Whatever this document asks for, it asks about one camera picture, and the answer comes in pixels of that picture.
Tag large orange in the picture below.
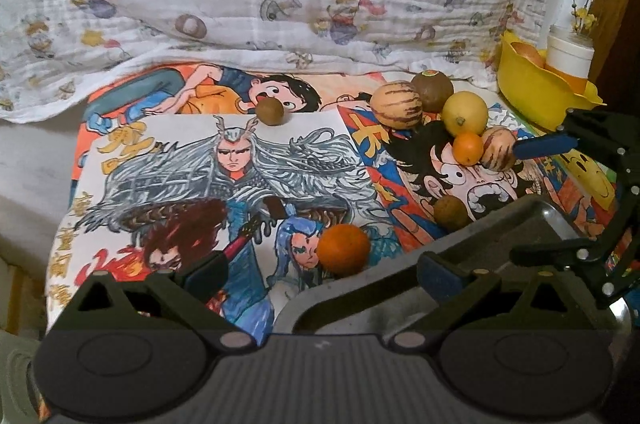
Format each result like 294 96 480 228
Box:
318 224 371 277

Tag metal tray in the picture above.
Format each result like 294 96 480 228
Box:
272 194 631 340

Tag brown wooden cabinet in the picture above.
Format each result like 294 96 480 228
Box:
592 0 640 105

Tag yellow plastic bowl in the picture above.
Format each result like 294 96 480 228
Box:
497 29 608 132

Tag white cup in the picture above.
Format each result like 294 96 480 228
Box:
546 24 596 80

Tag small round brown fruit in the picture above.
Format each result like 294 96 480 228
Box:
433 195 469 232
256 98 285 125

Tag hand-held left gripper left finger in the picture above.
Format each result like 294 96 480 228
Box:
60 251 258 350

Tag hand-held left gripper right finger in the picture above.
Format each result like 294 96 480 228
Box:
392 251 596 350

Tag small striped pepino melon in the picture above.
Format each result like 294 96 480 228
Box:
481 127 518 171

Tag small orange mandarin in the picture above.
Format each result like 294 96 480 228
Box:
451 131 485 166

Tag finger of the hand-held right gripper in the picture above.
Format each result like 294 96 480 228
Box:
510 184 640 311
512 107 640 205

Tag pale green plastic stool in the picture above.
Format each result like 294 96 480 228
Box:
0 329 46 424

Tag large striped pepino melon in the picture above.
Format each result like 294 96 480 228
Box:
370 83 425 128

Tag brown kiwi with sticker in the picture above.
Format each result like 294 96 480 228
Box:
411 71 454 113

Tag yellow lemon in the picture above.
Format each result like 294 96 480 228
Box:
441 90 488 137

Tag yellow flower sprigs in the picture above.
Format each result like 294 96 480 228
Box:
570 0 626 40

